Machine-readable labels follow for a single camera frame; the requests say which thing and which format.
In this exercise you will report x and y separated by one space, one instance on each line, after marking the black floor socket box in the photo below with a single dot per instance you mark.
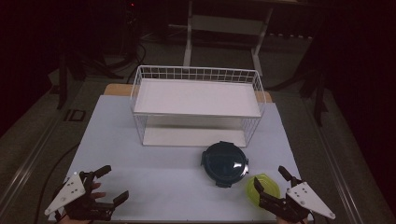
74 115

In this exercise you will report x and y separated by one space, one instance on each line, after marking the white metal desk frame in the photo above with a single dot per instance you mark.
227 25

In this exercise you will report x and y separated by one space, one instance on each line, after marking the dark metal stand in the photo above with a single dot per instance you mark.
317 93
63 81

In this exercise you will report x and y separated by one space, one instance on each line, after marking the person's left hand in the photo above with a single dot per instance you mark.
98 195

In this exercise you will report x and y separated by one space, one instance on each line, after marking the wooden table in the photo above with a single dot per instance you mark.
118 90

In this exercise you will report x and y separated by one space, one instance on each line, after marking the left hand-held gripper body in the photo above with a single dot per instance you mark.
67 193

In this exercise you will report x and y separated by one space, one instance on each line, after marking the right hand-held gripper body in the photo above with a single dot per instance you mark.
306 199

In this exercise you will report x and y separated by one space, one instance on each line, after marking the yellow-green plastic bowl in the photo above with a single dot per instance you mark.
269 185

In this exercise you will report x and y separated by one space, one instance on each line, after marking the dark blue lidded round container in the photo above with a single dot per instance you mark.
224 163

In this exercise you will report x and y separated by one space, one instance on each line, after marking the white table mat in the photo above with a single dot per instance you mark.
155 174

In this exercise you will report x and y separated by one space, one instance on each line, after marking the person's right hand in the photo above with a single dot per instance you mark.
294 223

